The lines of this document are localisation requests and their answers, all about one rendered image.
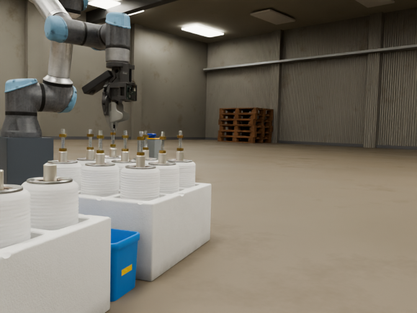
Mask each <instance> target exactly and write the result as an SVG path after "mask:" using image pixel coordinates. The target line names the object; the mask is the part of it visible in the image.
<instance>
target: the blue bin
mask: <svg viewBox="0 0 417 313"><path fill-rule="evenodd" d="M139 239H140V233H139V232H136V231H130V230H120V229H111V235H110V302H113V301H116V300H117V299H119V298H120V297H122V296H123V295H124V294H126V293H128V292H129V291H130V290H132V289H133V288H134V287H135V278H136V268H137V249H138V241H139Z"/></svg>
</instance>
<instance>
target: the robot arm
mask: <svg viewBox="0 0 417 313"><path fill-rule="evenodd" d="M29 1H30V2H31V3H33V4H34V5H35V7H36V8H37V9H38V11H39V13H40V14H41V15H42V17H43V18H44V20H45V26H44V31H45V36H46V38H47V39H49V40H51V44H50V56H49V62H48V74H47V75H46V76H45V77H44V78H43V83H38V81H37V79H33V78H26V79H10V80H8V81H6V84H5V119H4V122H3V125H2V128H1V131H0V137H18V138H41V137H42V131H41V128H40V125H39V123H38V119H37V112H57V113H62V112H70V111H71V110H72V109H73V107H74V105H75V104H76V98H77V94H76V93H77V91H76V88H75V87H74V86H73V82H72V81H71V80H70V70H71V59H72V53H73V44H74V45H81V46H85V47H91V48H92V49H93V50H97V51H103V50H105V61H106V68H109V69H112V71H109V70H107V71H105V72H104V73H103V74H101V75H99V76H98V77H97V78H95V79H93V80H92V81H90V82H89V83H88V84H86V85H84V86H83V87H82V90H83V93H84V94H89V95H94V94H96V93H97V92H98V91H100V90H101V89H103V92H102V109H103V112H104V115H105V119H106V122H107V124H108V126H109V129H110V131H111V132H113V131H114V129H115V132H116V130H117V127H118V124H119V122H123V121H126V120H129V118H130V114H129V113H127V112H125V111H124V105H123V104H122V101H125V102H132V101H137V85H136V84H135V82H134V81H133V82H132V70H134V69H135V65H131V64H129V63H130V29H131V27H130V17H129V16H128V15H127V14H124V13H122V12H110V13H108V14H107V15H106V20H105V24H104V25H97V24H92V23H88V22H83V21H79V20H76V19H77V18H78V17H79V16H80V15H81V11H85V10H86V8H87V5H88V0H29ZM135 92H136V93H135ZM111 101H112V102H111Z"/></svg>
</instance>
